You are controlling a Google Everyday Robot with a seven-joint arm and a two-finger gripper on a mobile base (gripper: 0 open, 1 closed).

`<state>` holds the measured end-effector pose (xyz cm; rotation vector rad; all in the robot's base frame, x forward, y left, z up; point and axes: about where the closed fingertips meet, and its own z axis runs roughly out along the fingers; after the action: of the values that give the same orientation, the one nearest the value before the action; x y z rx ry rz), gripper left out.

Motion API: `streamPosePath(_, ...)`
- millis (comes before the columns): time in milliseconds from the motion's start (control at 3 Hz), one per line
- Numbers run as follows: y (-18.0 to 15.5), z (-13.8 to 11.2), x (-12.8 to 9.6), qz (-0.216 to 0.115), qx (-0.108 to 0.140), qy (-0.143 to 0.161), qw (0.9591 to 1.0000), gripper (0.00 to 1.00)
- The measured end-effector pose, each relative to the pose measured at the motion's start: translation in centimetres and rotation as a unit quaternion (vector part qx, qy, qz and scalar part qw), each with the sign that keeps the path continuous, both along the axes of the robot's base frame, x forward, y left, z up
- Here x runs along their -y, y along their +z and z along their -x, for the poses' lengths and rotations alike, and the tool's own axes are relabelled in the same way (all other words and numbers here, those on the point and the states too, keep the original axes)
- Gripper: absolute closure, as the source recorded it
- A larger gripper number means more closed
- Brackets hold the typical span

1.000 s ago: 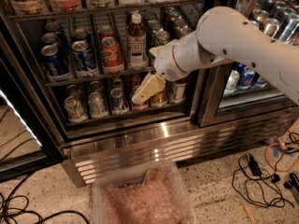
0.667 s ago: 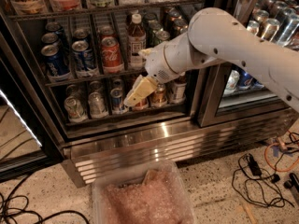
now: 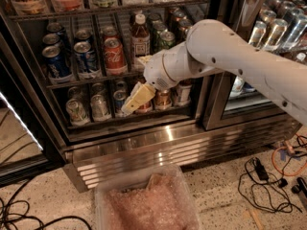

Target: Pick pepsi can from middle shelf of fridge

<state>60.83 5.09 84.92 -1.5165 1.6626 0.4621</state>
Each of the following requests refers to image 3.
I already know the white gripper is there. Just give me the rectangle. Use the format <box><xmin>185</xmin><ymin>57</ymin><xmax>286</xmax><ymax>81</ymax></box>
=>
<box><xmin>121</xmin><ymin>43</ymin><xmax>205</xmax><ymax>115</ymax></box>

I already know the blue pepsi can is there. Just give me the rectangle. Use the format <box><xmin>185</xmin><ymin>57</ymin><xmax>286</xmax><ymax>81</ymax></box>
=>
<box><xmin>113</xmin><ymin>90</ymin><xmax>128</xmax><ymax>117</ymax></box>
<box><xmin>74</xmin><ymin>41</ymin><xmax>101</xmax><ymax>80</ymax></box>

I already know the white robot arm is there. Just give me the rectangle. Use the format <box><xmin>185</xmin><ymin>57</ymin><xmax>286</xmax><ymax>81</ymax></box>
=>
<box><xmin>122</xmin><ymin>19</ymin><xmax>307</xmax><ymax>126</ymax></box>

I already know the bottom orange can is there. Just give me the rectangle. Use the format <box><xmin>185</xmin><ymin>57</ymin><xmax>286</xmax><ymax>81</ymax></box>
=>
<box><xmin>154</xmin><ymin>89</ymin><xmax>172</xmax><ymax>110</ymax></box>

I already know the red coca-cola can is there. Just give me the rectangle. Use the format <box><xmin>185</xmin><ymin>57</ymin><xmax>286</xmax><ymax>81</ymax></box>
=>
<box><xmin>104</xmin><ymin>37</ymin><xmax>128</xmax><ymax>75</ymax></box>

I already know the bottom red coke can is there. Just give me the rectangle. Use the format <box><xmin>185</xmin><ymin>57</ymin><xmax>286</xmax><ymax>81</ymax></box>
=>
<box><xmin>135</xmin><ymin>102</ymin><xmax>153</xmax><ymax>114</ymax></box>

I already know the red coke can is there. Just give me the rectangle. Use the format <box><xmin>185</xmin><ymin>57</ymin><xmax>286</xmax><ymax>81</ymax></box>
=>
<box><xmin>103</xmin><ymin>26</ymin><xmax>120</xmax><ymax>41</ymax></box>
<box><xmin>135</xmin><ymin>102</ymin><xmax>153</xmax><ymax>114</ymax></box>

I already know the green front soda can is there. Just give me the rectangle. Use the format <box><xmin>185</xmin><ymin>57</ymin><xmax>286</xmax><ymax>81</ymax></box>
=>
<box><xmin>156</xmin><ymin>32</ymin><xmax>176</xmax><ymax>52</ymax></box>

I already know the rear red coke can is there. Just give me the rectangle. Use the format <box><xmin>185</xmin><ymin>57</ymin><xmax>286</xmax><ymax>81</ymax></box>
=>
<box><xmin>103</xmin><ymin>26</ymin><xmax>120</xmax><ymax>41</ymax></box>

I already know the silver can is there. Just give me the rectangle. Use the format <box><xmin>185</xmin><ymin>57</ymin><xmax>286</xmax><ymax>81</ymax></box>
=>
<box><xmin>90</xmin><ymin>94</ymin><xmax>111</xmax><ymax>122</ymax></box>
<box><xmin>66</xmin><ymin>99</ymin><xmax>90</xmax><ymax>126</ymax></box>

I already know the second row pepsi can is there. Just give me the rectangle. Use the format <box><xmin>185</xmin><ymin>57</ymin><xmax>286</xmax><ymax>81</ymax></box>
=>
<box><xmin>74</xmin><ymin>29</ymin><xmax>94</xmax><ymax>45</ymax></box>

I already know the stainless steel fridge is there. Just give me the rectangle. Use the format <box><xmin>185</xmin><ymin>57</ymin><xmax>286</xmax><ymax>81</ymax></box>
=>
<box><xmin>0</xmin><ymin>0</ymin><xmax>305</xmax><ymax>191</ymax></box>

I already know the bottom left silver can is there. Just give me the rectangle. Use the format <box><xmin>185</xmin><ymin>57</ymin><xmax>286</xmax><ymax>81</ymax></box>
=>
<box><xmin>66</xmin><ymin>99</ymin><xmax>90</xmax><ymax>126</ymax></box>

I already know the left front pepsi can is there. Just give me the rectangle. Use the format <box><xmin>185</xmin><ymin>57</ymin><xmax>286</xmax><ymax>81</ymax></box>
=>
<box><xmin>42</xmin><ymin>46</ymin><xmax>72</xmax><ymax>82</ymax></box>

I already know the glass fridge door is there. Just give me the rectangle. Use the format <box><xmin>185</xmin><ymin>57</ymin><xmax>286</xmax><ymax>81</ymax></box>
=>
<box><xmin>202</xmin><ymin>0</ymin><xmax>301</xmax><ymax>130</ymax></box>

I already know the iced tea bottle white cap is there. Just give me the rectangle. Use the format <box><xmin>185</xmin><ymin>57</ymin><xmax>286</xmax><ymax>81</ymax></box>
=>
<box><xmin>130</xmin><ymin>13</ymin><xmax>150</xmax><ymax>72</ymax></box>

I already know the bottom small tea bottle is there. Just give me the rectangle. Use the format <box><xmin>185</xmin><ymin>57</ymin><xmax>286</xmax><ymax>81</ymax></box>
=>
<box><xmin>175</xmin><ymin>80</ymin><xmax>192</xmax><ymax>106</ymax></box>

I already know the clear plastic bin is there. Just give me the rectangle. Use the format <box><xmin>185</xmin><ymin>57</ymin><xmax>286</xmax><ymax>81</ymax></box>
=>
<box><xmin>95</xmin><ymin>164</ymin><xmax>201</xmax><ymax>230</ymax></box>

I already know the black power adapter cable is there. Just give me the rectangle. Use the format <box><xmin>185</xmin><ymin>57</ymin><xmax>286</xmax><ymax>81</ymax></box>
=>
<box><xmin>237</xmin><ymin>157</ymin><xmax>303</xmax><ymax>215</ymax></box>

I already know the black floor cable left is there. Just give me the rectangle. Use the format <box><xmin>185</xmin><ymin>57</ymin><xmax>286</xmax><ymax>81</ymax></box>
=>
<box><xmin>0</xmin><ymin>179</ymin><xmax>93</xmax><ymax>230</ymax></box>

